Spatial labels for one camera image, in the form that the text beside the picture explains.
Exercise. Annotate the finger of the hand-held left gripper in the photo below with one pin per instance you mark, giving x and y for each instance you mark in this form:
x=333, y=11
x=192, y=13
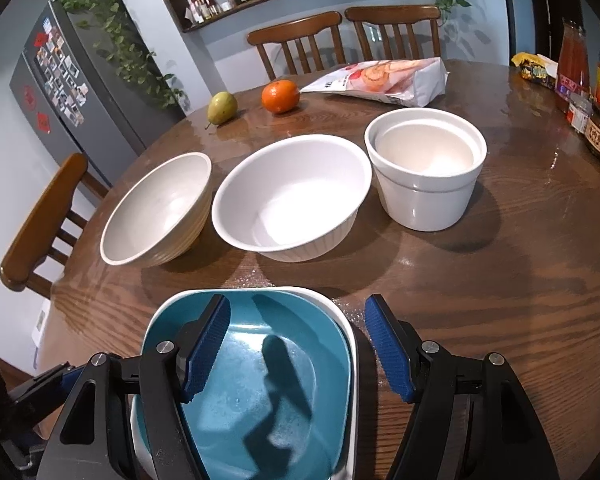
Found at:
x=74, y=373

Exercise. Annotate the white snack bag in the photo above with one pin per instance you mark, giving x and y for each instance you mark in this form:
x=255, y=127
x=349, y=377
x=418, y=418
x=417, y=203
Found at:
x=380, y=77

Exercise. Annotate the grey refrigerator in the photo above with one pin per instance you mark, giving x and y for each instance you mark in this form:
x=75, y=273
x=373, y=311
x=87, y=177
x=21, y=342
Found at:
x=105, y=95

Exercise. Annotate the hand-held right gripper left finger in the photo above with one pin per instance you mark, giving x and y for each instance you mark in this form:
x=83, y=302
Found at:
x=205, y=345

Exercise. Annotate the teal square plate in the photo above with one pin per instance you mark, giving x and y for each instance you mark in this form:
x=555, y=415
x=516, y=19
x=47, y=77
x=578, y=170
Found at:
x=305, y=340

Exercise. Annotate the beige ribbed bowl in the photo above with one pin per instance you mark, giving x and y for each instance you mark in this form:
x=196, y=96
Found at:
x=150, y=210

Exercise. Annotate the small white label jar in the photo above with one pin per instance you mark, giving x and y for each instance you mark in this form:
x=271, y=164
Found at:
x=577, y=115

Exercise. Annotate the red sauce bottle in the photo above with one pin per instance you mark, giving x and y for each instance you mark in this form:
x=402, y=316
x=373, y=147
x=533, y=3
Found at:
x=572, y=70

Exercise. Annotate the cluster of fridge magnets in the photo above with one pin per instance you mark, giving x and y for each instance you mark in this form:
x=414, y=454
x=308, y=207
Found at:
x=60, y=80

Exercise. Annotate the dark wooden door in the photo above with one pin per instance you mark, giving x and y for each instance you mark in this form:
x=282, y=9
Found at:
x=550, y=5

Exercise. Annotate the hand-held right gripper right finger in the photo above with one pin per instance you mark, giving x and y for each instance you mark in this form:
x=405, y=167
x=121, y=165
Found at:
x=387, y=345

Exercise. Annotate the narrow dark door frame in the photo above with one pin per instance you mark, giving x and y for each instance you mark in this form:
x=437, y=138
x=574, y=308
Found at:
x=507, y=0

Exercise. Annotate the long trailing green plant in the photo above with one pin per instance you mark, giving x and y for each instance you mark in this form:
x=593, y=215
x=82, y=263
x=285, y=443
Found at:
x=120, y=35

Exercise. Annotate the wooden chair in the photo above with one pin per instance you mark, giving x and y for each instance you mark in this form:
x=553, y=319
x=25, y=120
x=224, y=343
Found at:
x=295, y=25
x=35, y=230
x=395, y=14

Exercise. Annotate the large blue patterned plate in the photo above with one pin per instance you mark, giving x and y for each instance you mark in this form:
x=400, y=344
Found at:
x=139, y=442

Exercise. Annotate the orange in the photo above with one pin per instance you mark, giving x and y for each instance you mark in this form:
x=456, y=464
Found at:
x=280, y=96

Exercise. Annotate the green pear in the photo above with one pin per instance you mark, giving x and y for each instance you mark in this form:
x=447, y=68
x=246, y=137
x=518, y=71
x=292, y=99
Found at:
x=222, y=107

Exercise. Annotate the wide white ribbed bowl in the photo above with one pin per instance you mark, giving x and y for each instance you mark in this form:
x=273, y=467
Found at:
x=290, y=200

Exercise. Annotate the deep white straight-sided bowl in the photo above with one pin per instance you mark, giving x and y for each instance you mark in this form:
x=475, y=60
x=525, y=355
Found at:
x=420, y=200

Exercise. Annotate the yellow snack packet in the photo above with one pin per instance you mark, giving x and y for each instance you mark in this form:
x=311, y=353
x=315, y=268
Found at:
x=535, y=67

